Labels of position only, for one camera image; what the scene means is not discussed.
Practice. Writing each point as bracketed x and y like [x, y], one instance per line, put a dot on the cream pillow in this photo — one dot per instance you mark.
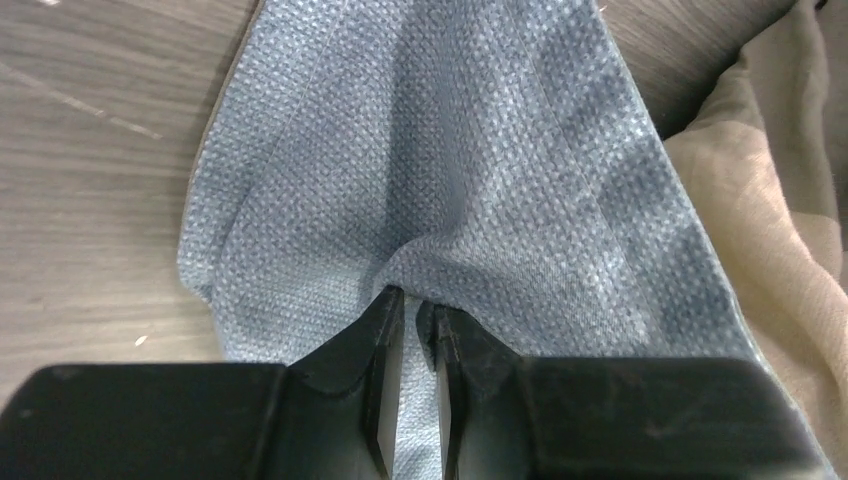
[765, 165]

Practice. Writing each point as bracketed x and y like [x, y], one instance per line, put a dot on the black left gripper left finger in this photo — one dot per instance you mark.
[330, 415]

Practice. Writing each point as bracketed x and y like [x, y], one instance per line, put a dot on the blue pillowcase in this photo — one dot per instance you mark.
[494, 156]

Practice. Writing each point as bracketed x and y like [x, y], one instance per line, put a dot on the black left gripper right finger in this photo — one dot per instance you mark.
[507, 416]

